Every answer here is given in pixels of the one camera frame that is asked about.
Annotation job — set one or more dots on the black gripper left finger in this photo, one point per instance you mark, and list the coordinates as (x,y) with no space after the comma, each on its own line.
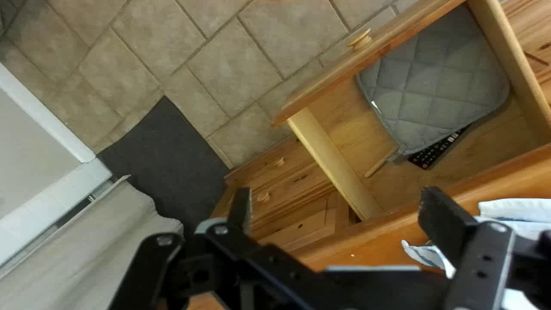
(240,207)

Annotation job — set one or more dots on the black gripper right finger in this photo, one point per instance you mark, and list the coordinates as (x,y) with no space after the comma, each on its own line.
(445,218)

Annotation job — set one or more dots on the white striped towel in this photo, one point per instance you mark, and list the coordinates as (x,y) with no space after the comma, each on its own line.
(517,213)

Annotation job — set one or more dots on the open wooden drawer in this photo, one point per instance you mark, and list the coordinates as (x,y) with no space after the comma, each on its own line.
(338,166)

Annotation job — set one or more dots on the black remote control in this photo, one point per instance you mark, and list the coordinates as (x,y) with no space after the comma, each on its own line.
(436,152)

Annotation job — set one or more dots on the light wooden table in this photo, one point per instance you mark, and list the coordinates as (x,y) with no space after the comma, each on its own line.
(373,247)

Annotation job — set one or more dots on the dark grey floor mat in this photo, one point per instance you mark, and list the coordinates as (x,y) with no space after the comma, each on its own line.
(166,161)

